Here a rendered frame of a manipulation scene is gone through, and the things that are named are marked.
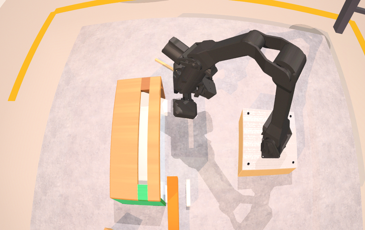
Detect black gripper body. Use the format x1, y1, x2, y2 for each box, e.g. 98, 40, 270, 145
173, 62, 203, 119

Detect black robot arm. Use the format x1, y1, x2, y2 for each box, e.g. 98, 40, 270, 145
162, 30, 307, 158

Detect orange rectangular bar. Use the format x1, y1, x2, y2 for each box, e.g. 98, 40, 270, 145
167, 176, 179, 230

